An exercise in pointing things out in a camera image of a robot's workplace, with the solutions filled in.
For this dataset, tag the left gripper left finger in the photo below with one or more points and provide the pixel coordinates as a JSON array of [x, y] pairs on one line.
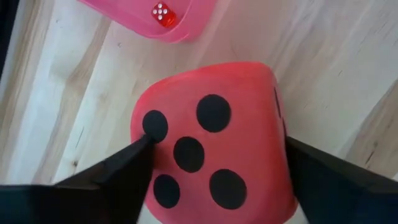
[[124, 180]]

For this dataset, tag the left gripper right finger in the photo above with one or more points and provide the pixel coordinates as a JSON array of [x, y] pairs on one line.
[[326, 186]]

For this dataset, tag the large red foam die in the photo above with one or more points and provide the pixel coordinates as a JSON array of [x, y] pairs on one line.
[[248, 93]]

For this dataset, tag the small red die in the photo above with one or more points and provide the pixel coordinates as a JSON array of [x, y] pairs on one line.
[[166, 20]]

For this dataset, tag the pink translucent plastic bin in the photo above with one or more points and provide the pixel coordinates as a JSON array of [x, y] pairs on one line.
[[130, 12]]

